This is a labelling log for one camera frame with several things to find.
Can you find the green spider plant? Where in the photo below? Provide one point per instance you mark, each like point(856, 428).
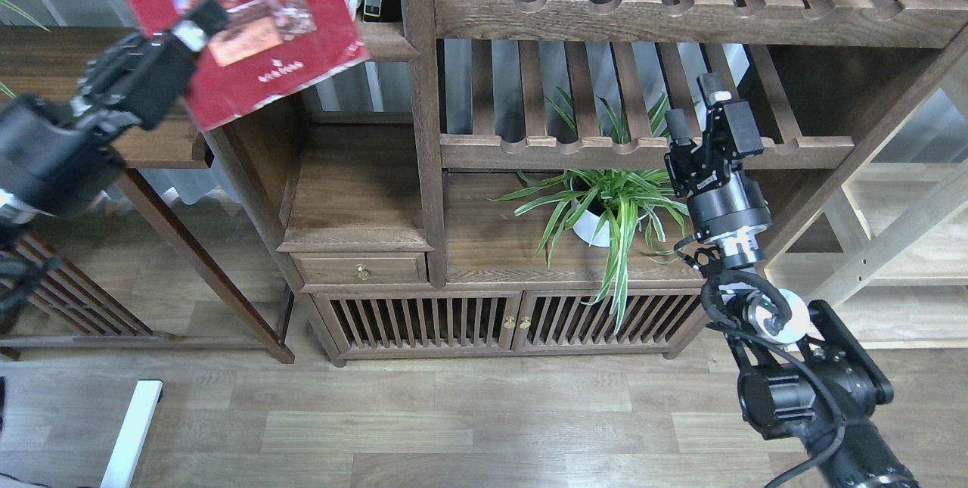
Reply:
point(627, 203)

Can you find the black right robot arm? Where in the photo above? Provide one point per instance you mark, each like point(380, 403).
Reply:
point(802, 373)

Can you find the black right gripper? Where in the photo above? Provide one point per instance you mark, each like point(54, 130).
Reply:
point(726, 207)

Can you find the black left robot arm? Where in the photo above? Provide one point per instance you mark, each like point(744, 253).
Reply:
point(19, 268)

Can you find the white plant pot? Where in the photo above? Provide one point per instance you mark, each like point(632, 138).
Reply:
point(590, 231)

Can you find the light wooden rack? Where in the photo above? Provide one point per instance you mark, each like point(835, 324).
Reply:
point(898, 279)

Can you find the dark wooden bookshelf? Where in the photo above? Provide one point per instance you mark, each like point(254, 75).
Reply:
point(385, 224)

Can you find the red book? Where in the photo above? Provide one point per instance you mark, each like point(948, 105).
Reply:
point(269, 49)

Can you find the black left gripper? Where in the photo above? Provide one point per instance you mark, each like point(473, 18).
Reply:
point(57, 157)

